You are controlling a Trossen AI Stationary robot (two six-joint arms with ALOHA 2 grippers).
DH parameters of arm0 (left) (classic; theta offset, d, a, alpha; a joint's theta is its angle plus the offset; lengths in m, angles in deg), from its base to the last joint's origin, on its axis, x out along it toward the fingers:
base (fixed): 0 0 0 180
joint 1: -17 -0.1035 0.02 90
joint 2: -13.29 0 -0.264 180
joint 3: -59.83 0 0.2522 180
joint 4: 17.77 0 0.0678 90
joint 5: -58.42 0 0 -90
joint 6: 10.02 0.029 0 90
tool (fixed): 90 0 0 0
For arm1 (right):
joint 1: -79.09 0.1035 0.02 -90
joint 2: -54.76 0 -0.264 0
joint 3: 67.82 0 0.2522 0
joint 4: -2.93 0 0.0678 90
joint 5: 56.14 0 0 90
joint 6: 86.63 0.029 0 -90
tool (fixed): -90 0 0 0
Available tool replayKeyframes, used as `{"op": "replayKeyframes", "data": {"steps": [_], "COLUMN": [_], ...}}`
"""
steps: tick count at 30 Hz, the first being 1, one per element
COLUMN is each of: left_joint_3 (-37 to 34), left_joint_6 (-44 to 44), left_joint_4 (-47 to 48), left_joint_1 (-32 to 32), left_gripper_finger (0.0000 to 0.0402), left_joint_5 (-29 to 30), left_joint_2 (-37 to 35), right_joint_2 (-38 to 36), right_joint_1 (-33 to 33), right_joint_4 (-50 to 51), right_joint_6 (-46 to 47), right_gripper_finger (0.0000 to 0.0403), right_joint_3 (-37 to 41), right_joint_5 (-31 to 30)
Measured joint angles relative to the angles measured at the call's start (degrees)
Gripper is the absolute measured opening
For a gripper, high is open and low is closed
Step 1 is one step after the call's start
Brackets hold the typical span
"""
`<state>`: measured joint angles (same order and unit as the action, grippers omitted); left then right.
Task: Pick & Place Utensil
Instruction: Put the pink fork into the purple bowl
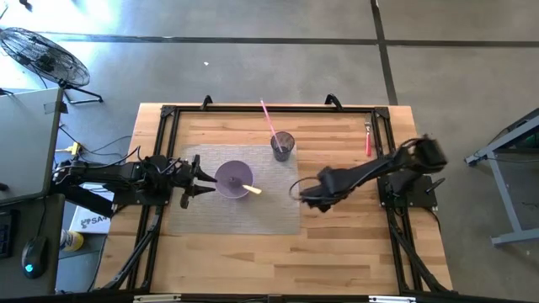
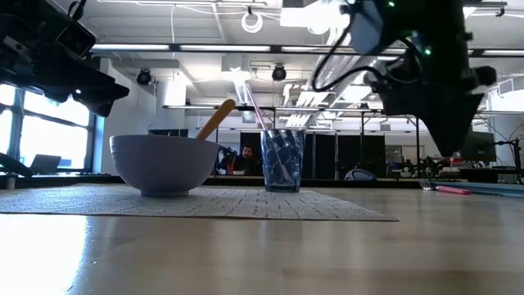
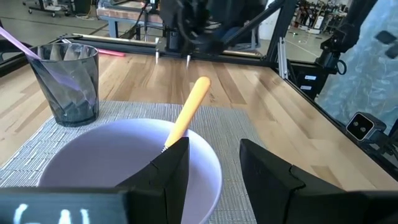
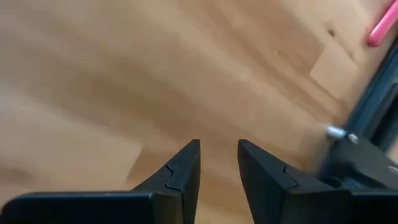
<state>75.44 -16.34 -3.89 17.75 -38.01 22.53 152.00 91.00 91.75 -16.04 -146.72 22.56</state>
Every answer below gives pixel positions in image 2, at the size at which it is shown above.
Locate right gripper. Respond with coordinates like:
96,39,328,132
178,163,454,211
365,44,499,158

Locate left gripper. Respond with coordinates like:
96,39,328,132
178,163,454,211
0,7,131,118

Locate spoon with orange handle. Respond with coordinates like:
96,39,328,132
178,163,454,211
195,98,237,142

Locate pink drinking straw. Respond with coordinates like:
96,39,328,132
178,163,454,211
244,81,293,182

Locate black computer monitor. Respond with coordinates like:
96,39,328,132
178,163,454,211
459,130,498,163

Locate black ceiling spotlight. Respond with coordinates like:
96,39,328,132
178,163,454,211
136,68,153,87
271,64,288,83

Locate large window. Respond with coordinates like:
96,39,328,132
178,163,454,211
0,83,97,174

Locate black tripod stand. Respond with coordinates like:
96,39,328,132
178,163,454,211
494,137,524,184

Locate grey laptop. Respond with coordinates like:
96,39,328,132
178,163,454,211
29,153,63,175

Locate lilac bowl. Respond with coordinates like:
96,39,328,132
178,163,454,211
109,134,221,198

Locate long ceiling light strip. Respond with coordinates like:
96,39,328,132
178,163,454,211
90,43,272,52

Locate blue and white ball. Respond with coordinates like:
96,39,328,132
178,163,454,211
344,167,377,182

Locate black room partition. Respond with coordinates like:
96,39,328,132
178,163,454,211
238,130,386,180

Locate dark backpack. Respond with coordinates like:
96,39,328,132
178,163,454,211
214,146,238,177

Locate grey woven placemat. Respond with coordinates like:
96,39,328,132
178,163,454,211
0,184,400,224

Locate person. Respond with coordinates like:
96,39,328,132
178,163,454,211
231,143,264,177

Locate fork with pink handle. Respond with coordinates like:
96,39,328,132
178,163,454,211
418,179,473,197

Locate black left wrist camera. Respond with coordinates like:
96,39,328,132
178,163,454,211
56,17,97,59

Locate silver ventilation duct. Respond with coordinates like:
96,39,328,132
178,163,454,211
314,32,382,108

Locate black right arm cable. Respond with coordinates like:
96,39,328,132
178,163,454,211
311,15,411,93

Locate white cable coil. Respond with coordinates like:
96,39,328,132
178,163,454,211
241,11,264,34

